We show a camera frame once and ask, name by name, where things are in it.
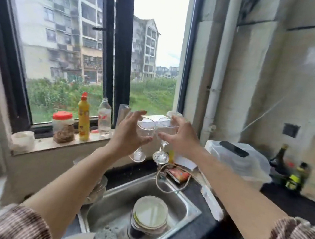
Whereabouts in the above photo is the beige hose loop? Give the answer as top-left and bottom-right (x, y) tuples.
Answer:
(153, 162), (193, 196)

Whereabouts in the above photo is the stack of white bowls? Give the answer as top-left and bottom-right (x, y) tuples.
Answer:
(126, 193), (171, 239)

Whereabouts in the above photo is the red snack packet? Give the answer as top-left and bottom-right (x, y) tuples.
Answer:
(165, 166), (192, 185)

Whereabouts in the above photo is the yellow bottle with red cap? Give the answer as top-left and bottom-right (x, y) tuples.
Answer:
(74, 92), (95, 142)

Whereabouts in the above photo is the white paper sheet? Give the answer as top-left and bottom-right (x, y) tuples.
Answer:
(173, 154), (199, 172)

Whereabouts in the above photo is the plastic jar with red lid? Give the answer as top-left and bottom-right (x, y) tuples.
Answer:
(49, 110), (78, 145)

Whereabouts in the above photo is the upturned clear glass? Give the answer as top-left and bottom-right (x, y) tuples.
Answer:
(165, 110), (184, 121)

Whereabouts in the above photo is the clear wine glass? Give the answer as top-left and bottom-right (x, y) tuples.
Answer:
(128, 116), (157, 165)
(152, 116), (180, 166)

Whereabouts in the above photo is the person's left forearm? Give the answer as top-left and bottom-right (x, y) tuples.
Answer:
(18, 133), (121, 239)

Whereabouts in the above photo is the clear drinking glass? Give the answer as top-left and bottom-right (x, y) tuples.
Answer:
(116, 104), (132, 127)

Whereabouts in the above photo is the green bottle with yellow label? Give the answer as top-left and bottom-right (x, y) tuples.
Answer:
(284, 160), (311, 194)

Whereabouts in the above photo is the small white bowl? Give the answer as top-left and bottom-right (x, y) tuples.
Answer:
(9, 129), (37, 154)

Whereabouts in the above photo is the person's right forearm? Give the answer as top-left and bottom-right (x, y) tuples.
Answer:
(181, 149), (296, 239)

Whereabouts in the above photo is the person's left hand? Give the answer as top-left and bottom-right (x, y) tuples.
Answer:
(110, 107), (158, 158)

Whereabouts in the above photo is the stainless steel sink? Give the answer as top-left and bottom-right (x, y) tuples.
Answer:
(75, 163), (206, 239)

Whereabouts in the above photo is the dark wall socket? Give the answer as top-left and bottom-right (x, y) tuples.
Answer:
(282, 123), (301, 139)

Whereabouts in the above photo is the dark glass bottle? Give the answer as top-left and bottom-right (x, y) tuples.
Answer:
(268, 142), (291, 177)

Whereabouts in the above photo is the white appliance under plastic bag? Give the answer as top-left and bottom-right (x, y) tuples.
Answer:
(200, 139), (277, 192)

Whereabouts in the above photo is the white drain pipe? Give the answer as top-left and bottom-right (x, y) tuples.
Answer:
(199, 0), (243, 149)

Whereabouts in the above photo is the black phone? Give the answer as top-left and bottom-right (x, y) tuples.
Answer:
(218, 140), (250, 159)

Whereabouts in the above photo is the person's right hand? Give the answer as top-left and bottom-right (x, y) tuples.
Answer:
(155, 114), (205, 161)

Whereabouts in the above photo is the black window frame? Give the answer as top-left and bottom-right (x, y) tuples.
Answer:
(0, 0), (204, 153)

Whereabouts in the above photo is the clear plastic bottle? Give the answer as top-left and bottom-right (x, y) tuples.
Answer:
(95, 97), (115, 138)

